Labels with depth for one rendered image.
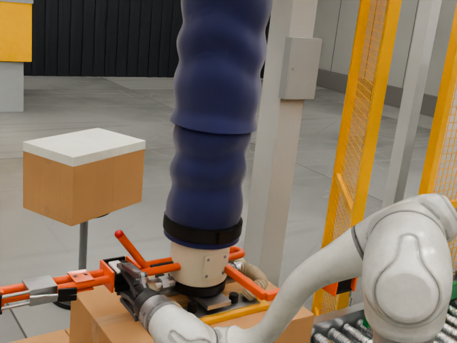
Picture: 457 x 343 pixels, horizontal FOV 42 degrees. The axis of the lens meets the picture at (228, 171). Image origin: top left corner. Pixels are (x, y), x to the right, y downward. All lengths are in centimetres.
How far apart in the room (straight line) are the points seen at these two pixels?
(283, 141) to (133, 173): 106
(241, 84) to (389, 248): 70
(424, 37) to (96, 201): 294
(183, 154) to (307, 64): 153
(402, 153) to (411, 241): 429
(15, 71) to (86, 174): 574
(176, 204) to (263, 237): 164
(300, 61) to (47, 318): 209
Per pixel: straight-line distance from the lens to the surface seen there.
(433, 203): 113
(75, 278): 159
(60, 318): 380
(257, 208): 322
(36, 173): 356
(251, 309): 177
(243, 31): 150
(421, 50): 514
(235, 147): 157
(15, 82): 907
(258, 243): 326
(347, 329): 286
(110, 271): 160
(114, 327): 166
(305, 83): 303
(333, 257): 119
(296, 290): 125
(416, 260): 94
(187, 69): 154
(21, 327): 374
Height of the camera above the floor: 194
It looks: 17 degrees down
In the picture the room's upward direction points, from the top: 6 degrees clockwise
